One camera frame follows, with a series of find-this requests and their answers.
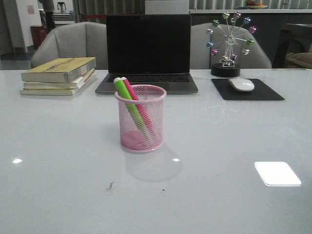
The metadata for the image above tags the fruit bowl on counter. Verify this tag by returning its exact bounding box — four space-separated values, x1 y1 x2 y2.
245 0 268 9

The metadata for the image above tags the green highlighter pen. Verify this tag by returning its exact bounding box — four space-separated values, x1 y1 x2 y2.
114 77 152 140

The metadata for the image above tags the grey armchair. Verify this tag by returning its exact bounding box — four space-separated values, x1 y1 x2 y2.
190 23 272 69
31 21 108 70

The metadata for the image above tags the black mouse pad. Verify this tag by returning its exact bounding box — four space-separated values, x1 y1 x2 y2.
211 78 284 101

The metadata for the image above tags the white computer mouse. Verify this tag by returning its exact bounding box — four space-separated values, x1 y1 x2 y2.
228 78 254 92

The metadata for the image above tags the pink highlighter pen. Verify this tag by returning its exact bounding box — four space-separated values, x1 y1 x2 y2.
120 77 156 137

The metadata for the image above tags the ferris wheel desk ornament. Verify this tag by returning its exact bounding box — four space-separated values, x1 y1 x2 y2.
206 11 257 77

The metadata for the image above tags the right grey armchair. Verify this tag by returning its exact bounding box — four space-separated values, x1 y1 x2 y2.
190 23 272 69

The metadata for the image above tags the person standing in background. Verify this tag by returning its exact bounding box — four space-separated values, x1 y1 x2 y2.
38 0 55 33

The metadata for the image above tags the red trash bin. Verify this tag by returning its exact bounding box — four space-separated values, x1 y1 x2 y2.
30 25 46 50

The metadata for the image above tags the top yellow book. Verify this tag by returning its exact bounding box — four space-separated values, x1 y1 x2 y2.
21 57 97 83

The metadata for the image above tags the left grey armchair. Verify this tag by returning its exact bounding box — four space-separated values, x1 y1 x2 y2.
31 21 108 70

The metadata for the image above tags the bottom yellow book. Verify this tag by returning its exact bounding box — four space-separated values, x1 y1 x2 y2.
20 76 93 96

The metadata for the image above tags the pink mesh pen holder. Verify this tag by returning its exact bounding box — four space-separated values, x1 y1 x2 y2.
115 84 166 153

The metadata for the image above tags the beige cushion at right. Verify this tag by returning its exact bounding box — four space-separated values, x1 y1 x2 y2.
285 52 312 69

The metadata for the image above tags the middle cream book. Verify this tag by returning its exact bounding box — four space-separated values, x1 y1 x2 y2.
23 69 95 89

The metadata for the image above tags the yellow book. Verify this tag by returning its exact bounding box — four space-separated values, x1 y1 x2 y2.
21 57 97 83
20 76 93 96

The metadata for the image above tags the grey open laptop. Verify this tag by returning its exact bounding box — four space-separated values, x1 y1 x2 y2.
95 14 198 95

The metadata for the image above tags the white box behind laptop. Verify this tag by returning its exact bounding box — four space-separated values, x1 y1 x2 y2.
145 0 189 15

